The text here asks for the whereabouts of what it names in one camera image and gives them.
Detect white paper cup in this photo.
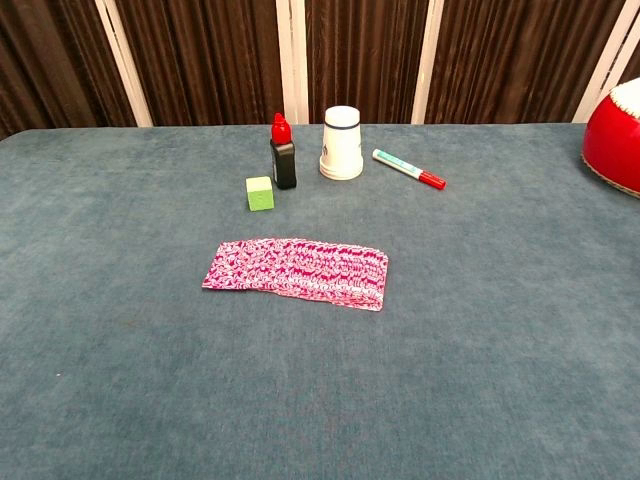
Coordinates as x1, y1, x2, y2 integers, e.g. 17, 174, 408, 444
318, 105, 364, 181

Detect brown pleated curtain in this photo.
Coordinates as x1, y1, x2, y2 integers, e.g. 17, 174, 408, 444
0, 0, 640, 141

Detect pink patterned cloth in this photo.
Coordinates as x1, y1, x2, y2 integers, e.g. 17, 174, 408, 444
201, 239, 392, 313

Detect black ink bottle red cap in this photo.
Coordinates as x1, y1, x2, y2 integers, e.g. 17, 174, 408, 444
269, 112, 298, 191

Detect whiteboard marker red cap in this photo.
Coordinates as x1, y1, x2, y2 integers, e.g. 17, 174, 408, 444
371, 147, 448, 192

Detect white frame pole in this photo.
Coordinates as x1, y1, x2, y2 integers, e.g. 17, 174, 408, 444
571, 0, 640, 125
410, 0, 447, 126
275, 0, 310, 126
93, 0, 154, 128

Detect red drum white skin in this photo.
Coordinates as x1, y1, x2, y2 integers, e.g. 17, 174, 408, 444
580, 76, 640, 200

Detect green foam cube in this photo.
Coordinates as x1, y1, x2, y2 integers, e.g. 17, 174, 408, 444
245, 175, 277, 213

